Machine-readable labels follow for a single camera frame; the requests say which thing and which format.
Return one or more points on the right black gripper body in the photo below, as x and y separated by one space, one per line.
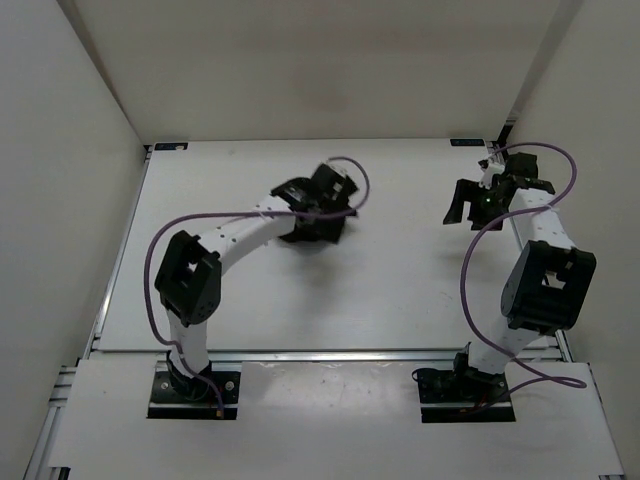
489 198

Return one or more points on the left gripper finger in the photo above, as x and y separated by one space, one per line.
332 228
303 231

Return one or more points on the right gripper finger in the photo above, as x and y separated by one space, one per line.
465 191
481 217

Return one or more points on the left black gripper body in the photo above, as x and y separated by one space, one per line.
338 202

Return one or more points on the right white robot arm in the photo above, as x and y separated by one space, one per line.
547 286

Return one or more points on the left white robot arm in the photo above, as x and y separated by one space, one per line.
189 279

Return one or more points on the right blue label sticker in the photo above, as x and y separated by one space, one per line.
466 142

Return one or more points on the blue label sticker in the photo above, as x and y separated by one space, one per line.
466 142
171 146

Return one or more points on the left blue label sticker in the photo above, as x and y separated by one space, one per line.
171 146

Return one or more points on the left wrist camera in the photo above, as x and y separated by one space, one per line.
338 169

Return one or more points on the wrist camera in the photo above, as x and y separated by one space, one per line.
490 168
338 169

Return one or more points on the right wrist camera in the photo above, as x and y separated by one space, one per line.
490 168

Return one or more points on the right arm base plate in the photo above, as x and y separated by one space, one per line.
447 398

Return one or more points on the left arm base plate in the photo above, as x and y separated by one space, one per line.
191 399

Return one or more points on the front aluminium rail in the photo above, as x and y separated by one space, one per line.
552 353

